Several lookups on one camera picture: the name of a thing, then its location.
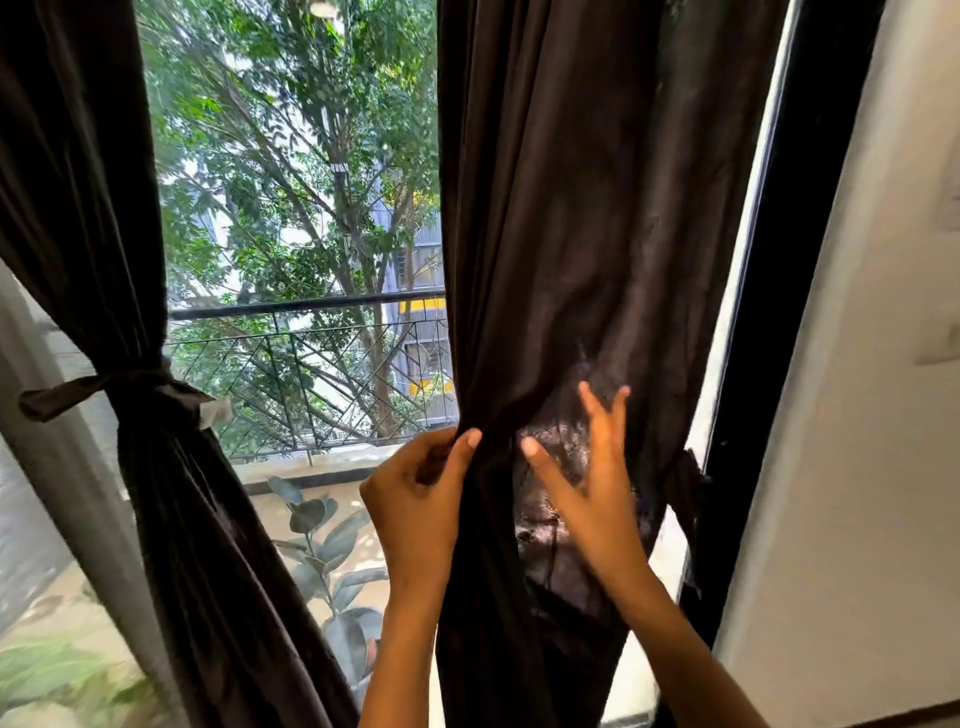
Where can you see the dark green rubber plant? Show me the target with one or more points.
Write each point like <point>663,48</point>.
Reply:
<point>341,536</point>

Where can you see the dark brown curtain tie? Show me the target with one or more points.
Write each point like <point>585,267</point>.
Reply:
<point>60,394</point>
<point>686,484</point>

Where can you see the person's left forearm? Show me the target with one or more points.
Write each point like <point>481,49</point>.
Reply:
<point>401,667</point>

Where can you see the person's left hand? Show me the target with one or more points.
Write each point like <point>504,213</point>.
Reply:
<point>416,517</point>

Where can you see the person's right hand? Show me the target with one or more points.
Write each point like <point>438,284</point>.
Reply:
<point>604,517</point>

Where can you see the black metal balcony railing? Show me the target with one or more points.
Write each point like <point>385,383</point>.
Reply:
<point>300,304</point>

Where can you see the large green plant leaves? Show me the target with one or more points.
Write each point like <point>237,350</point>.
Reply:
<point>45,667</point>

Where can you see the green trees outside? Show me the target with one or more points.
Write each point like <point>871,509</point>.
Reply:
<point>300,112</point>

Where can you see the dark brown curtain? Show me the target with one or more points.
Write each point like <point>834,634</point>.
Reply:
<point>75,187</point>
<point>562,225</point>

